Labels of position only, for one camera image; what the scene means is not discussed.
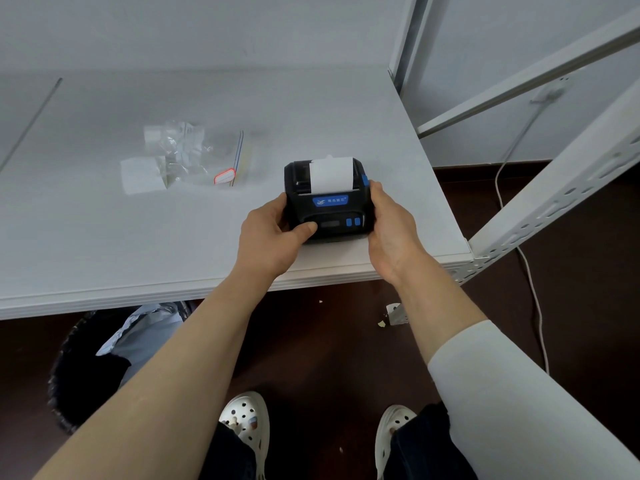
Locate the crumpled white paper slip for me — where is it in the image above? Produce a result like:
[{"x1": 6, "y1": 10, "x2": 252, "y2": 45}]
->
[{"x1": 159, "y1": 122, "x2": 206, "y2": 163}]

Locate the white metal shelf frame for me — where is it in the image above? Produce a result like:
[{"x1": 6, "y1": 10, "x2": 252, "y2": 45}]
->
[{"x1": 385, "y1": 0, "x2": 640, "y2": 327}]

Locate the black portable printer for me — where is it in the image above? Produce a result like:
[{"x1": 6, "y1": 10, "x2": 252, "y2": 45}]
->
[{"x1": 283, "y1": 157, "x2": 377, "y2": 241}]

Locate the person's leg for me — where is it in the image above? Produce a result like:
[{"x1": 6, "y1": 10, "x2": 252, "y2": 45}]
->
[
  {"x1": 389, "y1": 402, "x2": 476, "y2": 480},
  {"x1": 199, "y1": 422, "x2": 259, "y2": 480}
]

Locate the person's right white clog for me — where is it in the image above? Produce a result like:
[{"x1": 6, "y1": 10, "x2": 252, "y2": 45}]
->
[{"x1": 375, "y1": 405, "x2": 419, "y2": 480}]

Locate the person's left forearm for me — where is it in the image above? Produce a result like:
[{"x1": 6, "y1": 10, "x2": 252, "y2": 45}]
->
[{"x1": 32, "y1": 264, "x2": 281, "y2": 480}]

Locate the person's left leg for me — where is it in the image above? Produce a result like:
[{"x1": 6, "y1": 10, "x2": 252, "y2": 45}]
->
[{"x1": 199, "y1": 422, "x2": 259, "y2": 480}]

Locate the white paper roll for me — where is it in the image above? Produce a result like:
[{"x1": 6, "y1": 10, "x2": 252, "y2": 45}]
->
[{"x1": 309, "y1": 155, "x2": 355, "y2": 195}]

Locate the person's right hand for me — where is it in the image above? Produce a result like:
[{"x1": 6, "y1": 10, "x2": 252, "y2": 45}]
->
[{"x1": 367, "y1": 180, "x2": 443, "y2": 287}]

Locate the person's white clog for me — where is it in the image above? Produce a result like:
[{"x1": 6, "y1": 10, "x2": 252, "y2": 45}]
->
[
  {"x1": 375, "y1": 405, "x2": 419, "y2": 480},
  {"x1": 219, "y1": 391, "x2": 271, "y2": 480}
]

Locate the white cable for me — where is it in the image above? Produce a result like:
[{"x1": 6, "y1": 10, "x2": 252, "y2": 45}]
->
[{"x1": 495, "y1": 162, "x2": 551, "y2": 375}]

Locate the clear plastic zip bag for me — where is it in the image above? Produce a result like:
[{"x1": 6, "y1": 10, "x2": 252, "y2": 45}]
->
[{"x1": 145, "y1": 120, "x2": 253, "y2": 191}]

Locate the curled white paper strip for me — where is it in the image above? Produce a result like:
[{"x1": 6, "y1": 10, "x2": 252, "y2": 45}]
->
[{"x1": 119, "y1": 125, "x2": 171, "y2": 195}]

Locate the person's left hand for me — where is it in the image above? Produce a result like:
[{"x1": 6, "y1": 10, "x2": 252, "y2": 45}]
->
[{"x1": 233, "y1": 192, "x2": 319, "y2": 283}]

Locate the grey plastic mailer bag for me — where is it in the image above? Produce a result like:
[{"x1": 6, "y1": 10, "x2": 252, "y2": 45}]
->
[{"x1": 95, "y1": 302, "x2": 193, "y2": 388}]

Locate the person's left white clog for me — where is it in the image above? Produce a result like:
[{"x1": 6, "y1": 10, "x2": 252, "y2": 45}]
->
[{"x1": 219, "y1": 391, "x2": 271, "y2": 480}]

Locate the trash bin with black liner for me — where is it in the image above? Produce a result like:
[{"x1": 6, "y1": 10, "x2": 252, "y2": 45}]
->
[{"x1": 47, "y1": 309, "x2": 196, "y2": 435}]

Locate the person's right forearm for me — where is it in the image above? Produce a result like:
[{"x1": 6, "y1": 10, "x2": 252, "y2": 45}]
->
[{"x1": 395, "y1": 267, "x2": 640, "y2": 480}]

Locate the person's right leg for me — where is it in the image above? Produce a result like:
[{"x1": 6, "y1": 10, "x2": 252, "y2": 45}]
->
[{"x1": 389, "y1": 402, "x2": 476, "y2": 480}]

